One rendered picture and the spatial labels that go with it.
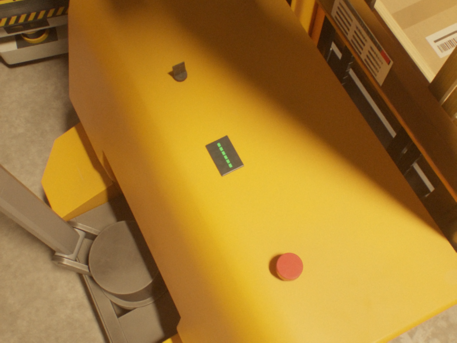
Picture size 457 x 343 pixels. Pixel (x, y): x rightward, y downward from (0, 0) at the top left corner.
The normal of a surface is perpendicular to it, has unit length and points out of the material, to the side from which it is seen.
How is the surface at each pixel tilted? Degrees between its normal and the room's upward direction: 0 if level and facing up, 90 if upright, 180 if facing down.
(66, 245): 90
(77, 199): 22
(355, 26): 90
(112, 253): 0
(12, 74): 0
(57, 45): 90
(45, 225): 90
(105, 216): 0
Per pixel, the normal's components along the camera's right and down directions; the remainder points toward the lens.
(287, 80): -0.01, -0.36
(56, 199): -0.34, -0.18
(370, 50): -0.89, 0.43
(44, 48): 0.26, 0.90
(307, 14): 0.46, 0.83
